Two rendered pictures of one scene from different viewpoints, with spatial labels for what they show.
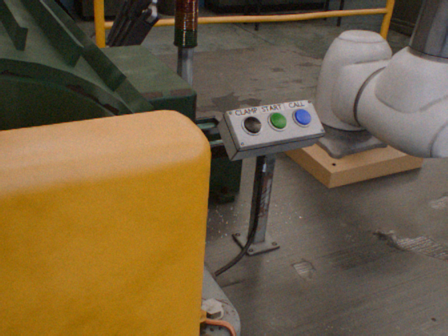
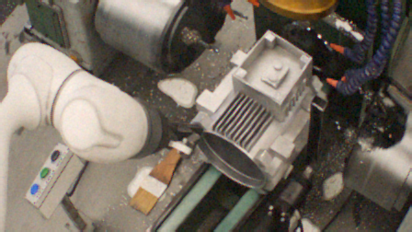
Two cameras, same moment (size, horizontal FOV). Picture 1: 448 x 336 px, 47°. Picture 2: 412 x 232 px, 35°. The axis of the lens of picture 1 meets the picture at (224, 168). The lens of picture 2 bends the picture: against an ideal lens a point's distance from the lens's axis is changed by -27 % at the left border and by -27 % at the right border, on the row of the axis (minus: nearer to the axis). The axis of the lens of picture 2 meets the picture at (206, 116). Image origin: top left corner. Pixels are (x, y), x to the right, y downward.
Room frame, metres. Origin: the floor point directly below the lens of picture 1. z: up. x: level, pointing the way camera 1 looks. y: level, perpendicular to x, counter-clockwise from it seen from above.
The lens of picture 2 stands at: (1.51, 0.05, 2.36)
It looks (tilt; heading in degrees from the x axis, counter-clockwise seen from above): 61 degrees down; 162
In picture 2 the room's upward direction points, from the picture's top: 9 degrees counter-clockwise
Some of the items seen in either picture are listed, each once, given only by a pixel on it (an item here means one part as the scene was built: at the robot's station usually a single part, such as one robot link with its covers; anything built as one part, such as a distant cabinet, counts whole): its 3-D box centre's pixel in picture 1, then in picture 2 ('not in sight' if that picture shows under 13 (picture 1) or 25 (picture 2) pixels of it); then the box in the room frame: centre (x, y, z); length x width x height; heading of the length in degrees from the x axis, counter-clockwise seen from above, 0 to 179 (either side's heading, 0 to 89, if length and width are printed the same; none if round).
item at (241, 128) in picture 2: not in sight; (264, 118); (0.86, 0.36, 1.02); 0.20 x 0.19 x 0.19; 119
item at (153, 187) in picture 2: not in sight; (160, 176); (0.78, 0.17, 0.80); 0.21 x 0.05 x 0.01; 123
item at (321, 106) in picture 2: not in sight; (314, 139); (0.99, 0.40, 1.12); 0.04 x 0.03 x 0.26; 120
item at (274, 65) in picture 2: not in sight; (275, 75); (0.84, 0.40, 1.11); 0.12 x 0.11 x 0.07; 119
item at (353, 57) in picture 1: (355, 77); not in sight; (1.22, -0.30, 1.02); 0.18 x 0.16 x 0.22; 31
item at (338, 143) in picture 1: (337, 123); not in sight; (1.25, -0.28, 0.88); 0.22 x 0.18 x 0.06; 31
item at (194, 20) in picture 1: (186, 18); not in sight; (1.34, 0.13, 1.10); 0.06 x 0.06 x 0.04
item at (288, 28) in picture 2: not in sight; (311, 48); (0.76, 0.53, 1.02); 0.15 x 0.02 x 0.15; 30
